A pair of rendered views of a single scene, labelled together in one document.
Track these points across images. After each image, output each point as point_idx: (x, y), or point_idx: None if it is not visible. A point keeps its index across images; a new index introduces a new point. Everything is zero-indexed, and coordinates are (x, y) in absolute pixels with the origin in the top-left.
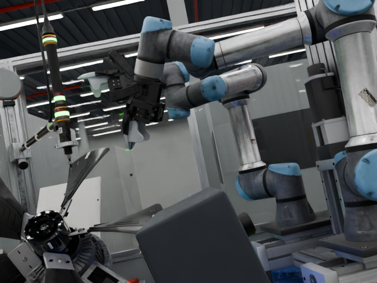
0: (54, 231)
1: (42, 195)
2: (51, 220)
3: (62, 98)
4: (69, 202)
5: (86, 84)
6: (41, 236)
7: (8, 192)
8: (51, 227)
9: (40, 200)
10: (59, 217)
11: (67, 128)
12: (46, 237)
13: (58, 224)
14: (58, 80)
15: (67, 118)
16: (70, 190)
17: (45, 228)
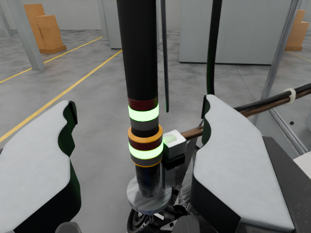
0: (134, 229)
1: (310, 155)
2: (141, 219)
3: (132, 116)
4: (171, 230)
5: (203, 114)
6: (133, 216)
7: (187, 145)
8: (136, 223)
9: (300, 158)
10: (140, 227)
11: (137, 175)
12: (129, 223)
13: (134, 231)
14: (124, 60)
15: (135, 162)
16: (200, 220)
17: (138, 215)
